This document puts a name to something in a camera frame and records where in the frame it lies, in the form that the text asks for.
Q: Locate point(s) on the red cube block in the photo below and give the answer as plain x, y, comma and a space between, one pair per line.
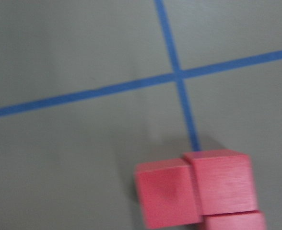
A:
167, 193
224, 180
250, 220

